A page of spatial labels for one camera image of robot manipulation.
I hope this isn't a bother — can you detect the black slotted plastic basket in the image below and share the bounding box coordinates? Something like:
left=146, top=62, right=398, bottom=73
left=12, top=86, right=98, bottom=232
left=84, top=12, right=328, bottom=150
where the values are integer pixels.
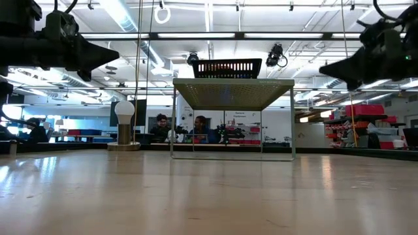
left=191, top=58, right=263, bottom=80

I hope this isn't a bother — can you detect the thin grey hanging cable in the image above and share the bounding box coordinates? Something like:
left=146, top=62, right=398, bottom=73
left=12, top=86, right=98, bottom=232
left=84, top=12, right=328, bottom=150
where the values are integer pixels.
left=145, top=0, right=155, bottom=144
left=133, top=0, right=144, bottom=144

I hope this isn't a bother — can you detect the yellow hanging cable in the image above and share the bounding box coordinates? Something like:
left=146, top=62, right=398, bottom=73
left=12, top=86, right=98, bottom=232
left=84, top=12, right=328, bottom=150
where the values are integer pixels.
left=340, top=0, right=359, bottom=149

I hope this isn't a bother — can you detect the dark wall panel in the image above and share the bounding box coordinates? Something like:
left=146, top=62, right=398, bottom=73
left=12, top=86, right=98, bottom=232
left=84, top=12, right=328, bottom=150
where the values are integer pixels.
left=109, top=99, right=148, bottom=128

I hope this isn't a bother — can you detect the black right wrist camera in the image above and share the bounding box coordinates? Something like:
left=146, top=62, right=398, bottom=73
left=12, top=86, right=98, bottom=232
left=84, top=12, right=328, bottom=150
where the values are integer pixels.
left=355, top=18, right=404, bottom=50

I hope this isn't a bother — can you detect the dark monitor screen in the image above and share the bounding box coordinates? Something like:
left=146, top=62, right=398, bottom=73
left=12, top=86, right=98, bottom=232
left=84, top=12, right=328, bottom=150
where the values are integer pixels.
left=402, top=127, right=418, bottom=148

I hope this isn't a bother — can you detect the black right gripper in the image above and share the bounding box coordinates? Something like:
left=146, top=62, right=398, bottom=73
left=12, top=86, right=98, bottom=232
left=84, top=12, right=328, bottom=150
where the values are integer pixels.
left=319, top=47, right=409, bottom=91

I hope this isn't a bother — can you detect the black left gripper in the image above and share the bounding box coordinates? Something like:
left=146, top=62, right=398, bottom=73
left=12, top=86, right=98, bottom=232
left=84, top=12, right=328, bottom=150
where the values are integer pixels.
left=16, top=34, right=120, bottom=82

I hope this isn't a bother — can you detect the person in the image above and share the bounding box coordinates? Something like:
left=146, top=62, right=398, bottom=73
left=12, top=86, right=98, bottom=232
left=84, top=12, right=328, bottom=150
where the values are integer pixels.
left=188, top=115, right=219, bottom=144
left=149, top=113, right=173, bottom=144
left=25, top=117, right=49, bottom=144

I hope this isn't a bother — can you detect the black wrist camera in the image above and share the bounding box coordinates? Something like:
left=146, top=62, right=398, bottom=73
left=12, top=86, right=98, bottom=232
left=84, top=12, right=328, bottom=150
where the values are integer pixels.
left=44, top=9, right=80, bottom=39
left=355, top=18, right=404, bottom=50

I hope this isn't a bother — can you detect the pale green perforated shelf riser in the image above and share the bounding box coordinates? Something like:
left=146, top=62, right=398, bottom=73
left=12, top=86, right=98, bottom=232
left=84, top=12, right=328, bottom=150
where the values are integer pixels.
left=169, top=77, right=297, bottom=162

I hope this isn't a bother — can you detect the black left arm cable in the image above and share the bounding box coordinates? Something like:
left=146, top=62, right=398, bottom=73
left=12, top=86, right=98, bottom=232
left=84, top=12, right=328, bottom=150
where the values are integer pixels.
left=0, top=80, right=40, bottom=144

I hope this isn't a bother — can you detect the black overhead frame bar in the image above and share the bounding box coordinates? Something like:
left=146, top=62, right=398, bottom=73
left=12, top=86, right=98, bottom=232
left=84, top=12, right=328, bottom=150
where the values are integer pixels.
left=80, top=31, right=363, bottom=41

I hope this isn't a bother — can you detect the white hanging ring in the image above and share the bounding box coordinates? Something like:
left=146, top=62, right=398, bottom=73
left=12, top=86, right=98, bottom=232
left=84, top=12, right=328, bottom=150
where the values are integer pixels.
left=153, top=5, right=172, bottom=25

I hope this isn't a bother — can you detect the black left wrist camera cable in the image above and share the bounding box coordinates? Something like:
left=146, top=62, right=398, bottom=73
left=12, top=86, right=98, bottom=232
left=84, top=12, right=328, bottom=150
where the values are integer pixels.
left=52, top=0, right=79, bottom=16

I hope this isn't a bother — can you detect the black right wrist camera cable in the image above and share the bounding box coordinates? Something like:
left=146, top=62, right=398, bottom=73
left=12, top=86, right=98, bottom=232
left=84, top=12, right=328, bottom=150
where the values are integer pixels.
left=372, top=0, right=418, bottom=24

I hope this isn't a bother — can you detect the white bulb lamp wooden base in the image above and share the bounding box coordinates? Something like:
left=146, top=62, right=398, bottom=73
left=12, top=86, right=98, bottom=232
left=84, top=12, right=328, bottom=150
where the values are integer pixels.
left=106, top=100, right=141, bottom=152

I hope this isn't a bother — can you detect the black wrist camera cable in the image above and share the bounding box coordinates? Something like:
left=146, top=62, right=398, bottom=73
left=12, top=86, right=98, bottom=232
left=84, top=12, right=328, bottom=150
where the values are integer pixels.
left=372, top=0, right=418, bottom=24
left=52, top=0, right=79, bottom=16

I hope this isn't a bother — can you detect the storage rack with assorted bins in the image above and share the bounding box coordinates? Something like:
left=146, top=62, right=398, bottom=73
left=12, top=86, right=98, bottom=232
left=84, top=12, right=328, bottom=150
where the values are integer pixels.
left=324, top=103, right=408, bottom=151

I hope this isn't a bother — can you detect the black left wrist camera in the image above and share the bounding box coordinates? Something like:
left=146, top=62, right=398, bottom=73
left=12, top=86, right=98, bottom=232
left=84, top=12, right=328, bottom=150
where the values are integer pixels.
left=44, top=9, right=80, bottom=39

